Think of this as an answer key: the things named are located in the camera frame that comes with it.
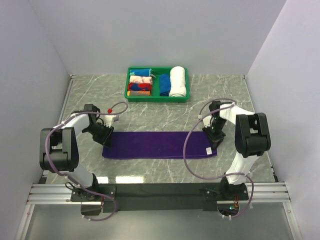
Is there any black base bar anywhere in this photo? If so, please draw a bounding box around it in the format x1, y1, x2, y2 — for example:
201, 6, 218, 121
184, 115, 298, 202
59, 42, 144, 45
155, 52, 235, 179
65, 182, 249, 216

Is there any purple towel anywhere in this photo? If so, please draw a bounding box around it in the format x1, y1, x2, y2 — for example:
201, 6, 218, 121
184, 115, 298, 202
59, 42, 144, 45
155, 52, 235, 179
102, 131, 218, 160

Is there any purple cable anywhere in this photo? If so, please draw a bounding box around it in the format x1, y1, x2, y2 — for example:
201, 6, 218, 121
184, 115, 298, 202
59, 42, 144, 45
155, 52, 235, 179
44, 101, 129, 223
182, 98, 255, 219

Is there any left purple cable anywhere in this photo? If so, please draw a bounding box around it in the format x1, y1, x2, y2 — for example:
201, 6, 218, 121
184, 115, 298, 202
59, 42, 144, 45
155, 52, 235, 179
44, 101, 129, 223

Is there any white rolled towel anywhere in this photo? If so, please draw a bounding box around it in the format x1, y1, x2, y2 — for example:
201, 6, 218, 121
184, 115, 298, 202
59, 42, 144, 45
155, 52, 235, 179
169, 66, 187, 97

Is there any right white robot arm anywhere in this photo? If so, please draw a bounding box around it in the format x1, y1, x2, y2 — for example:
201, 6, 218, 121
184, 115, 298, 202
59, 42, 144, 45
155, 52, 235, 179
202, 98, 271, 200

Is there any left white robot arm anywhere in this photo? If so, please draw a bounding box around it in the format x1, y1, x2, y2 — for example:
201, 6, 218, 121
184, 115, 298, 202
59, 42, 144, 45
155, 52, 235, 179
39, 104, 118, 201

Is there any orange grey rolled towel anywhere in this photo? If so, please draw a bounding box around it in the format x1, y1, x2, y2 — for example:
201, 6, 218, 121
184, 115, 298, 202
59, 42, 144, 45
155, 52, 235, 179
127, 90, 151, 97

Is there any green plastic tray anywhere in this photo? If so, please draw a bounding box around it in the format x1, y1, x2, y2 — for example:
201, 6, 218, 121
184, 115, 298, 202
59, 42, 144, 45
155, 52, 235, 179
124, 66, 190, 103

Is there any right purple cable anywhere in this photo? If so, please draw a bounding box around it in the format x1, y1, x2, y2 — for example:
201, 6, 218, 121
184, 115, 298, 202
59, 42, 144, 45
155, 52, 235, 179
182, 98, 255, 219

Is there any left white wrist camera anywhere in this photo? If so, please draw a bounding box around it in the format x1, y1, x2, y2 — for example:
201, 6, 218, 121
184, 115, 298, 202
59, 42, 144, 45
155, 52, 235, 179
103, 114, 119, 127

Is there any teal blue rolled towel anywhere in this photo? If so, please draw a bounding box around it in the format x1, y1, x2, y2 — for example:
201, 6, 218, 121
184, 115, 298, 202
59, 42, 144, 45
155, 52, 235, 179
129, 68, 153, 77

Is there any red blue rolled towel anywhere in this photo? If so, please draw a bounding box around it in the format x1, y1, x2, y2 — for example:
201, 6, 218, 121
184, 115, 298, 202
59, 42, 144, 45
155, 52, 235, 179
127, 82, 152, 92

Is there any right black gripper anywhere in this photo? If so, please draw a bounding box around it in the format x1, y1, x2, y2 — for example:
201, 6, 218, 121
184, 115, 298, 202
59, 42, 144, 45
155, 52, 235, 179
202, 118, 227, 150

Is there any pink rolled towel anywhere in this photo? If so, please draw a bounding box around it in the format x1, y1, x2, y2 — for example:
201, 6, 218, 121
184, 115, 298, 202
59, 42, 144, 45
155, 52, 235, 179
129, 75, 153, 85

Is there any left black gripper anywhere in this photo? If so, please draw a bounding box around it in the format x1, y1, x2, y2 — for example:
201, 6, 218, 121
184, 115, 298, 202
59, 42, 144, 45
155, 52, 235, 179
84, 122, 115, 148

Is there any aluminium side rail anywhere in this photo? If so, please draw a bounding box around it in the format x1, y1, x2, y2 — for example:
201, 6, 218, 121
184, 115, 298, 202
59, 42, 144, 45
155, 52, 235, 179
38, 74, 76, 184
243, 74, 279, 182

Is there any left aluminium side rail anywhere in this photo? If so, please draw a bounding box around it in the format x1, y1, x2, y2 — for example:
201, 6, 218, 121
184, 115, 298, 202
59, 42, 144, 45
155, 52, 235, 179
38, 74, 76, 184

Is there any aluminium front rail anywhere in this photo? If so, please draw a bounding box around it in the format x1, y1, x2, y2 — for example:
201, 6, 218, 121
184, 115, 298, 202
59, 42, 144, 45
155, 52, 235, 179
26, 182, 291, 205

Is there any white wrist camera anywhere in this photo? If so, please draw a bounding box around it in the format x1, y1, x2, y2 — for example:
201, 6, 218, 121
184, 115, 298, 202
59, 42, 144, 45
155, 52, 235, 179
103, 114, 119, 127
202, 115, 213, 128

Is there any right aluminium side rail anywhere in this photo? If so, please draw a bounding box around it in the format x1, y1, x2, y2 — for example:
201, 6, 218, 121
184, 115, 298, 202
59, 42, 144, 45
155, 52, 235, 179
243, 74, 279, 182

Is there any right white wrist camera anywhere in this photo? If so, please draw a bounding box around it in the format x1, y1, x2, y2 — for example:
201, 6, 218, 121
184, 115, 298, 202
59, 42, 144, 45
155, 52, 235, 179
202, 115, 213, 128

